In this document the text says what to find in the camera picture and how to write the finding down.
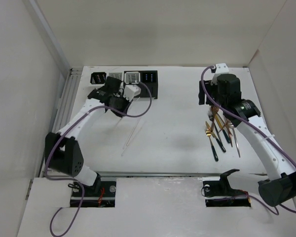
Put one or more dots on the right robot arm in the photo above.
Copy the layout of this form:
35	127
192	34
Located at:
281	170

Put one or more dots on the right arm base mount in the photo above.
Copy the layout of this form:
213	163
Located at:
218	192

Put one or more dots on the black utensil holder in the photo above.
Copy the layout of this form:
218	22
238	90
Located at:
150	79

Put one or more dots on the white utensil holder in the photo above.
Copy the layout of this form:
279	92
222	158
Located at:
96	93

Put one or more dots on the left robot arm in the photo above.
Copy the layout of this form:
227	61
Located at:
63	149

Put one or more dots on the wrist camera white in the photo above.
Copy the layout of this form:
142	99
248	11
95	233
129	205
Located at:
219	69
131	91

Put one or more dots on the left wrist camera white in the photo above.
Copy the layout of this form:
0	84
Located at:
131	91

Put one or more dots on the white insert cup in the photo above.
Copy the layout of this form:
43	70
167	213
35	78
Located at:
132	77

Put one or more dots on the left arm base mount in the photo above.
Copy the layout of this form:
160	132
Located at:
102	197

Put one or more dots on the black insert cup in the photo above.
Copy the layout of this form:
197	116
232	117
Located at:
98	78

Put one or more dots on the aluminium rail front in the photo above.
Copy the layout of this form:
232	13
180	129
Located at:
153	174

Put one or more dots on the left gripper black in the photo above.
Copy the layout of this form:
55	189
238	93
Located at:
127	103

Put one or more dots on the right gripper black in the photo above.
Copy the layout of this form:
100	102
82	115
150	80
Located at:
201	95

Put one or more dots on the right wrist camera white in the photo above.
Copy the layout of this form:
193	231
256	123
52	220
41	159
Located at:
219	69

